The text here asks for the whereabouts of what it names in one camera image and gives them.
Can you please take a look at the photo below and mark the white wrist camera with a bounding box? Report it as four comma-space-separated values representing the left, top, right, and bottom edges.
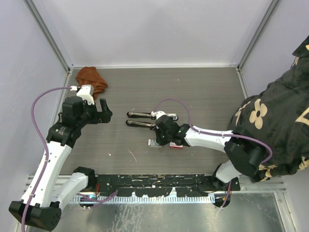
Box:
76, 85, 95, 105
151, 111, 166, 120

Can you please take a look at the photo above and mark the aluminium front rail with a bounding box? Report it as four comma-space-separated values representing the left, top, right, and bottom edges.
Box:
23, 175, 73, 195

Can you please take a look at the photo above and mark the orange-brown cloth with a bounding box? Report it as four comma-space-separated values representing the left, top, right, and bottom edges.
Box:
75, 67, 108, 100

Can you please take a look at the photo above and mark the perforated cable duct strip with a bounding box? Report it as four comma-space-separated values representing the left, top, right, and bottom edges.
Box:
72, 194, 215, 204

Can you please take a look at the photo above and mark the red white staple box sleeve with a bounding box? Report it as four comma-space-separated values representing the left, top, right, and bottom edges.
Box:
169, 142, 183, 149

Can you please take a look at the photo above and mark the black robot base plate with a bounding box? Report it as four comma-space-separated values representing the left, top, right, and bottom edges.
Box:
69, 173, 241, 198

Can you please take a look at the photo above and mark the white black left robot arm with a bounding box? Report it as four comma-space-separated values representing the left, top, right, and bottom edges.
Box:
9, 96, 112, 231

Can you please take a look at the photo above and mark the aluminium frame post right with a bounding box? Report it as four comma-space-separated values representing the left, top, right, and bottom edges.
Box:
237, 0, 281, 72

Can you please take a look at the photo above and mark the black stapler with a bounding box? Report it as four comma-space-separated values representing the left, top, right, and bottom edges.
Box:
126, 112, 179, 121
126, 120, 156, 130

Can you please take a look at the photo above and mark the aluminium frame post left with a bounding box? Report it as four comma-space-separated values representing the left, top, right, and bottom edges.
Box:
24, 0, 71, 72

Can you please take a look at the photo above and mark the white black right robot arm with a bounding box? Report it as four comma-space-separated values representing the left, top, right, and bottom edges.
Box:
154, 113, 266, 190

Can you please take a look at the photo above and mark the aluminium frame post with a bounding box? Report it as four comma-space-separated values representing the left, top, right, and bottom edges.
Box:
237, 0, 281, 72
24, 0, 71, 72

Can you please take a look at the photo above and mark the black floral fleece garment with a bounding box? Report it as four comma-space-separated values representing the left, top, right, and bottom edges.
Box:
227, 39, 309, 182

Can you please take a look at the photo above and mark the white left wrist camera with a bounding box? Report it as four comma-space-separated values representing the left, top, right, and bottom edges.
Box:
76, 85, 95, 105

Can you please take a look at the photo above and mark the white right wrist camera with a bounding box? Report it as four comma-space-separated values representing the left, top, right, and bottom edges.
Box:
151, 111, 166, 120

